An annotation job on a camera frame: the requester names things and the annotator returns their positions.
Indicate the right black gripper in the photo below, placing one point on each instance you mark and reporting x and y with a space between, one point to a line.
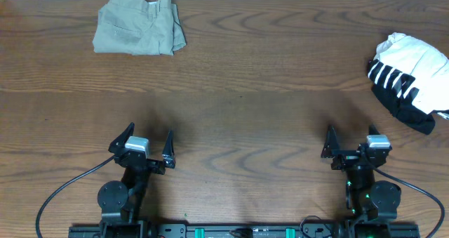
346 158

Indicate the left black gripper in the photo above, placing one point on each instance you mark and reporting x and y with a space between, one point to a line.
168 160

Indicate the white t-shirt black print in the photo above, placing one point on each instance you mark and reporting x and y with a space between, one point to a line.
413 70

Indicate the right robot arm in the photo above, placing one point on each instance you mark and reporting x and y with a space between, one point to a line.
373 203

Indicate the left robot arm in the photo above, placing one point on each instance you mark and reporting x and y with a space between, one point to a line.
120 200

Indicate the black garment red trim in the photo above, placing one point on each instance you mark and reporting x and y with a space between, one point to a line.
404 111

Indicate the folded khaki shorts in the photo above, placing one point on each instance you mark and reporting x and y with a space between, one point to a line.
139 27

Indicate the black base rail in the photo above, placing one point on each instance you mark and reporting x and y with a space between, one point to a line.
307 229

